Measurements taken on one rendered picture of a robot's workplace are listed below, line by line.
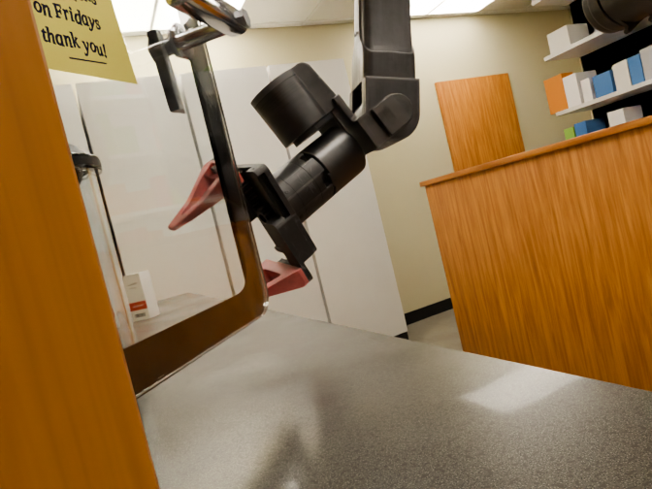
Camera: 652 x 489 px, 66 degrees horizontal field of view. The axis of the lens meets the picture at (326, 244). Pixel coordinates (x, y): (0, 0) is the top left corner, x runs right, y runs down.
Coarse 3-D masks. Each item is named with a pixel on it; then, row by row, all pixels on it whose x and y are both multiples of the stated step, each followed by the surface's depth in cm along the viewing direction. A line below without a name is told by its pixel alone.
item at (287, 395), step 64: (256, 320) 68; (192, 384) 43; (256, 384) 39; (320, 384) 35; (384, 384) 32; (448, 384) 29; (512, 384) 27; (576, 384) 25; (192, 448) 29; (256, 448) 27; (320, 448) 25; (384, 448) 24; (448, 448) 22; (512, 448) 21; (576, 448) 20; (640, 448) 19
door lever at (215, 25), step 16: (176, 0) 27; (192, 0) 28; (208, 0) 29; (192, 16) 30; (208, 16) 30; (224, 16) 32; (240, 16) 34; (176, 32) 35; (192, 32) 35; (208, 32) 35; (224, 32) 34; (240, 32) 35; (192, 48) 37
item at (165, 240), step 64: (128, 0) 30; (192, 64) 37; (64, 128) 23; (128, 128) 28; (192, 128) 35; (128, 192) 26; (192, 192) 33; (128, 256) 25; (192, 256) 31; (256, 256) 40; (128, 320) 24; (192, 320) 30
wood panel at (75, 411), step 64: (0, 0) 6; (0, 64) 6; (0, 128) 6; (0, 192) 6; (64, 192) 7; (0, 256) 6; (64, 256) 7; (0, 320) 6; (64, 320) 7; (0, 384) 6; (64, 384) 7; (128, 384) 7; (0, 448) 6; (64, 448) 6; (128, 448) 7
